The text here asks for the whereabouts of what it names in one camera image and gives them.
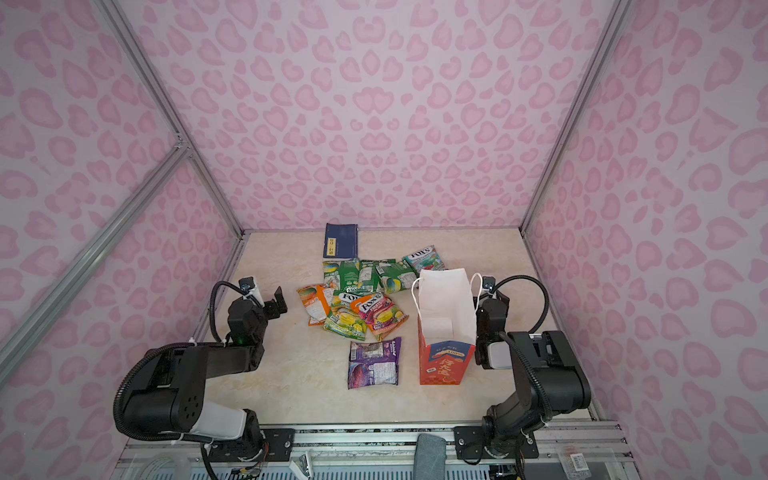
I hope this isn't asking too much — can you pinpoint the green snack packet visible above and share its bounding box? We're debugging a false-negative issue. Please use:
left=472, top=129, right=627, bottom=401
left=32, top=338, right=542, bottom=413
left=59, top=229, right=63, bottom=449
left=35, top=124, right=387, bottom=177
left=323, top=258, right=380, bottom=295
left=376, top=259, right=417, bottom=295

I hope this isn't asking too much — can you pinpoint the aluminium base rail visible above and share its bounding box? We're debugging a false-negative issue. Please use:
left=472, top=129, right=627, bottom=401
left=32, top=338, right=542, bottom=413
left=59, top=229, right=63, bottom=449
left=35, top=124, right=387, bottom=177
left=112, top=418, right=639, bottom=479

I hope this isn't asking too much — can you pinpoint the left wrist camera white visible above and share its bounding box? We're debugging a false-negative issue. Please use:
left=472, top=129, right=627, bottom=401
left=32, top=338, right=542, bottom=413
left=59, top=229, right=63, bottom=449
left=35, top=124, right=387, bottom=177
left=238, top=276, right=264, bottom=305

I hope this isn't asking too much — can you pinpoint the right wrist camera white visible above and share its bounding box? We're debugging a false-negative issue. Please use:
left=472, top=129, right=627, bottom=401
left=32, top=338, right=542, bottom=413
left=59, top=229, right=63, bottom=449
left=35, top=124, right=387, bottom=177
left=480, top=275, right=496, bottom=294

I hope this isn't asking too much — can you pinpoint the green Fox's spring packet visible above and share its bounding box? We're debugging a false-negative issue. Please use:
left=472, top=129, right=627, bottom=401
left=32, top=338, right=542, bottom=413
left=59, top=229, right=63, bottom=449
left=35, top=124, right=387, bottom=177
left=330, top=290, right=374, bottom=311

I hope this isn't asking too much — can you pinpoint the mint Fox's candy packet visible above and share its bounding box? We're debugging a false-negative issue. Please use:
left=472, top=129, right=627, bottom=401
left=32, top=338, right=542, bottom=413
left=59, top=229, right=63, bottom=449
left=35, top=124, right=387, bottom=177
left=403, top=245, right=447, bottom=274

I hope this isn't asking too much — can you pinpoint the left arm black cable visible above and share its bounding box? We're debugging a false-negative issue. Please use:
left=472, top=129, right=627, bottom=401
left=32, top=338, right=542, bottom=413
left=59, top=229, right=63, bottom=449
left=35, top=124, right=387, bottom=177
left=208, top=280, right=248, bottom=344

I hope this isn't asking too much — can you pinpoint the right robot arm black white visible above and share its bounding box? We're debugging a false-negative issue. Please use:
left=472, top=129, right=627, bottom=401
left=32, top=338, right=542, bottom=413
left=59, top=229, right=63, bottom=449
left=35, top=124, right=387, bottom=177
left=453, top=294, right=592, bottom=465

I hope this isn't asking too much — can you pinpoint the orange snack packet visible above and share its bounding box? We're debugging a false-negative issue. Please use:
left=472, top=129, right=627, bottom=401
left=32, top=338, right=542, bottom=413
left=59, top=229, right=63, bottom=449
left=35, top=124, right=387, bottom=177
left=297, top=284, right=334, bottom=326

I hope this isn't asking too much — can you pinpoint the yellow green candy packet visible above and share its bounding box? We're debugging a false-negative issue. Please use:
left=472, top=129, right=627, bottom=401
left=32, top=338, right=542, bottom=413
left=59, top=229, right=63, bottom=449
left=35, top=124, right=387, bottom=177
left=323, top=307, right=367, bottom=342

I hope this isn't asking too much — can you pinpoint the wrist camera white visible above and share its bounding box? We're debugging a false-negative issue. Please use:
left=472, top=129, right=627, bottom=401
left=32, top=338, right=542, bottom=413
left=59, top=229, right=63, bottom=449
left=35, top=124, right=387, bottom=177
left=480, top=275, right=496, bottom=294
left=238, top=276, right=264, bottom=305

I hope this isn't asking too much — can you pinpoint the red white paper bag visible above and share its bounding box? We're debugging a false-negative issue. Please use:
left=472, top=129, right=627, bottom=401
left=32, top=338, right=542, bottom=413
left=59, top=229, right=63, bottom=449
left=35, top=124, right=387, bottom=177
left=411, top=268, right=482, bottom=386

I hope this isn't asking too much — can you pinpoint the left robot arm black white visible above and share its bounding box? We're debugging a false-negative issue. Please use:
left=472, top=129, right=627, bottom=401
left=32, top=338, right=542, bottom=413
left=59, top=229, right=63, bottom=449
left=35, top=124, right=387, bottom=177
left=113, top=277, right=288, bottom=462

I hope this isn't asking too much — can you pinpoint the pink Fox's candy packet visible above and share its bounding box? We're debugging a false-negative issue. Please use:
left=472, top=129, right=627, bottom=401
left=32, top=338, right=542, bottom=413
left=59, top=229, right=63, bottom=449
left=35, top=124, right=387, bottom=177
left=350, top=292, right=409, bottom=341

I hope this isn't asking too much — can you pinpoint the grey cloth roll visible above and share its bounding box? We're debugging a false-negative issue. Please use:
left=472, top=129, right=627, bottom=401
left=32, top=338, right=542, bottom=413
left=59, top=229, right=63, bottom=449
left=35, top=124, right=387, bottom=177
left=412, top=433, right=447, bottom=480

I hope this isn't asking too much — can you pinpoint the purple snack packet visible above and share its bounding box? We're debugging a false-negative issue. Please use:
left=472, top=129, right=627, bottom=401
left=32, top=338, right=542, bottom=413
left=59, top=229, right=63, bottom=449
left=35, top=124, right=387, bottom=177
left=347, top=337, right=402, bottom=389

